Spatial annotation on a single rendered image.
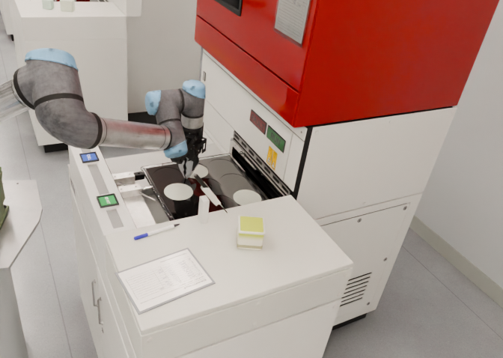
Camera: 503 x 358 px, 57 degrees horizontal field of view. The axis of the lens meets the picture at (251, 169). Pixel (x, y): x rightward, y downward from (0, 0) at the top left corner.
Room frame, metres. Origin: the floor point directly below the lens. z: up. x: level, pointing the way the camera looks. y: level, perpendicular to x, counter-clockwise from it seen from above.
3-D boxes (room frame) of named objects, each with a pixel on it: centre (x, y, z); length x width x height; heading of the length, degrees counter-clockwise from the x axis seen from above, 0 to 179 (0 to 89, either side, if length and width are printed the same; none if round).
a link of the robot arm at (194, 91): (1.40, 0.23, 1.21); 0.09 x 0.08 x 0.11; 122
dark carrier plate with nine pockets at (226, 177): (1.36, 0.15, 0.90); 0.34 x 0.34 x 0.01; 33
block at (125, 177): (1.34, 0.45, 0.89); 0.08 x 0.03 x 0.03; 123
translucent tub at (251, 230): (1.03, -0.02, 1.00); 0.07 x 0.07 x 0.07; 7
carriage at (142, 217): (1.21, 0.36, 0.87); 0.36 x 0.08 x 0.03; 33
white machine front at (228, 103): (1.65, 0.06, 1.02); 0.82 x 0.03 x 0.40; 33
